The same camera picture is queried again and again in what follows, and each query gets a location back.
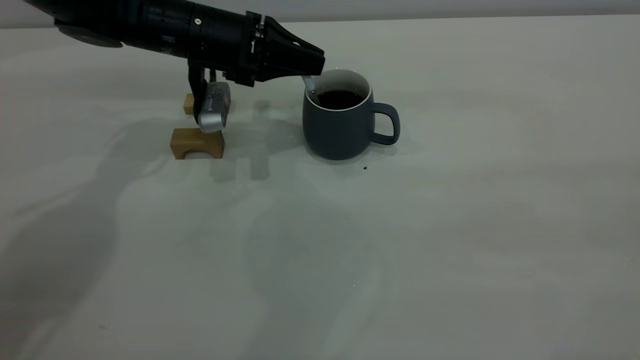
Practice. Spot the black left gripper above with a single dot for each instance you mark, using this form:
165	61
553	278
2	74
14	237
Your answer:
254	47

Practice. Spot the dark grey ceramic mug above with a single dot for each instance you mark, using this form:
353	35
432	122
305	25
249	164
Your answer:
337	132

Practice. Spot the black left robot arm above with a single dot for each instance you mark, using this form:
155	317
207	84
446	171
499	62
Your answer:
150	25

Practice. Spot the flat rectangular wooden block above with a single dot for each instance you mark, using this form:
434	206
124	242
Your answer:
188	104

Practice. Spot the arched wooden block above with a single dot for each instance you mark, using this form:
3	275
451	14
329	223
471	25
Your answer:
197	140

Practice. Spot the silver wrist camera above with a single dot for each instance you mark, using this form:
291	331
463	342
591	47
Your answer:
215	112

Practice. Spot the black camera bracket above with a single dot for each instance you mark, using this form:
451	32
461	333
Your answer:
196	85

